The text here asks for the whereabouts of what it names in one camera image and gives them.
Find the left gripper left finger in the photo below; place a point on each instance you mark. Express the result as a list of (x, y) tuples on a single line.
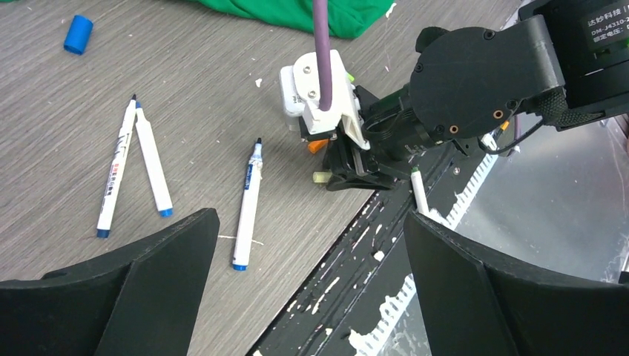
[(140, 299)]

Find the yellow pen cap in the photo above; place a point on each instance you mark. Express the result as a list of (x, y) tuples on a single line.
[(321, 177)]

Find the blue pen cap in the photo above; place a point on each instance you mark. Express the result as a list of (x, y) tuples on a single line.
[(78, 35)]

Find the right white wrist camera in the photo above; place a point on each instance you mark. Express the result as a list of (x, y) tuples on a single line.
[(301, 97)]

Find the green cloth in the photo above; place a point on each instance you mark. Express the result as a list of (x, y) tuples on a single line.
[(346, 19)]

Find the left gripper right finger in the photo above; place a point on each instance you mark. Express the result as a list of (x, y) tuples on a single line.
[(476, 300)]

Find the white marker blue end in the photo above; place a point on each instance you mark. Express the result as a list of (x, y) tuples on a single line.
[(248, 209)]

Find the white marker blue tip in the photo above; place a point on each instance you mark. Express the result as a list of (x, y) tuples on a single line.
[(153, 165)]

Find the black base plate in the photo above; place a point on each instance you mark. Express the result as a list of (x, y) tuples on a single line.
[(352, 299)]

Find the white marker green tip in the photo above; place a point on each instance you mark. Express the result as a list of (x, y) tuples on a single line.
[(419, 192)]

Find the orange pen cap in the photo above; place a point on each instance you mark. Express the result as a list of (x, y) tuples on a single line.
[(316, 146)]

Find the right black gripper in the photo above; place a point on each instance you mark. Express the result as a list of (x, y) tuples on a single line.
[(356, 168)]

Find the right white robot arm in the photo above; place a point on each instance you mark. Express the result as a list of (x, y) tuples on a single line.
[(564, 61)]

